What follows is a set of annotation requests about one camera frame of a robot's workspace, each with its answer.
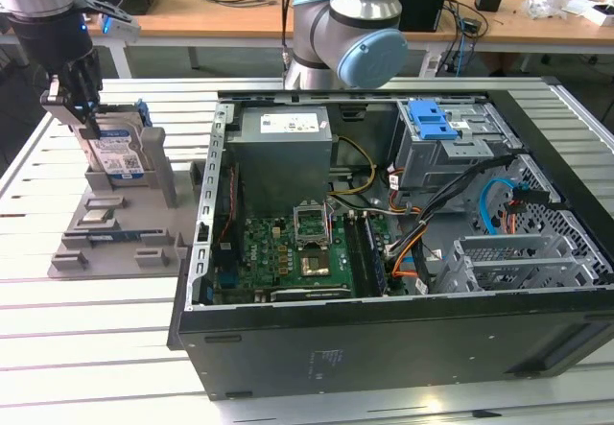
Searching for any metal socket cover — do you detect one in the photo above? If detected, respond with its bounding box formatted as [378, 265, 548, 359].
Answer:
[292, 200, 335, 249]

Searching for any grey power supply unit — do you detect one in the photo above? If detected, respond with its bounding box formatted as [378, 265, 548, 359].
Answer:
[224, 105, 336, 220]

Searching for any black wire bundle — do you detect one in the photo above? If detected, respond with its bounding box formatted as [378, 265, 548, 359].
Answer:
[383, 153, 519, 263]

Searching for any yellow and black wire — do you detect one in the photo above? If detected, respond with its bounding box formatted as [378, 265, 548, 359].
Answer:
[330, 134, 378, 203]

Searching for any hard disk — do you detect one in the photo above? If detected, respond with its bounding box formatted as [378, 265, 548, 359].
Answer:
[71, 99, 153, 187]

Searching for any green RAM stick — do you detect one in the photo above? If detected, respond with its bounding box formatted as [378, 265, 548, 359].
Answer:
[85, 230, 145, 246]
[362, 214, 389, 297]

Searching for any wooden desk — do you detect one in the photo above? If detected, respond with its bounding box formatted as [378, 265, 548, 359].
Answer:
[0, 0, 614, 79]

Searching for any CPU socket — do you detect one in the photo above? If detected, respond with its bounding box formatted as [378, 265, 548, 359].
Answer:
[299, 249, 333, 278]

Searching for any blue disk carrier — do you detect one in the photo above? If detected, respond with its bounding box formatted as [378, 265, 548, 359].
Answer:
[407, 101, 465, 143]

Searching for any black graphics card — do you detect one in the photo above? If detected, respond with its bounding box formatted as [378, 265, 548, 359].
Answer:
[268, 284, 355, 304]

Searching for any black plug power wire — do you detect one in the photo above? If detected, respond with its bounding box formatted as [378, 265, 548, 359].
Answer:
[501, 185, 562, 234]

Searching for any silver CPU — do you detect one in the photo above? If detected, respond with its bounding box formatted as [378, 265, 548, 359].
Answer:
[81, 209, 116, 227]

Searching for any grey parts rack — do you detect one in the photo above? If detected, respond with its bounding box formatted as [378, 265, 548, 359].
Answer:
[46, 127, 207, 285]

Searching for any metal disk bay cage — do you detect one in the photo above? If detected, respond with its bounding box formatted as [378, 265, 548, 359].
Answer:
[390, 100, 524, 203]

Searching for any black open PC case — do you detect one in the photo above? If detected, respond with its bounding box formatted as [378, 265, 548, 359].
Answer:
[165, 75, 614, 402]

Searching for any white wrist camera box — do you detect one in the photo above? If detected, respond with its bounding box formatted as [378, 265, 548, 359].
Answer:
[76, 0, 143, 43]

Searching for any blue data wire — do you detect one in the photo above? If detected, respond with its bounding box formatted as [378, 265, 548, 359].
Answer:
[479, 177, 529, 237]

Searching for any black box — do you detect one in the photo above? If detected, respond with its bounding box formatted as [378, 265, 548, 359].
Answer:
[396, 0, 451, 34]

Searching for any clear plastic bag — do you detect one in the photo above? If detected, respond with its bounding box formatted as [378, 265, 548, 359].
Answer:
[522, 0, 577, 19]

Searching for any open white box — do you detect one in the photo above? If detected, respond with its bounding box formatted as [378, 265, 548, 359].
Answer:
[565, 0, 614, 27]

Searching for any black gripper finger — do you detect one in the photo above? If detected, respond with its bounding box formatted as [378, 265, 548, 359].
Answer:
[39, 75, 79, 127]
[66, 50, 104, 141]

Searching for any green motherboard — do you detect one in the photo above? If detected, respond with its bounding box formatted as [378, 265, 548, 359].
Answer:
[213, 203, 390, 304]

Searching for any orange wire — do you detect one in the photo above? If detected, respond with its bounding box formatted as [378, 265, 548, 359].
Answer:
[390, 247, 433, 281]

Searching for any perforated metal disk bay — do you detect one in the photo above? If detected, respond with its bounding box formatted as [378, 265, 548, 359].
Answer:
[438, 232, 601, 295]

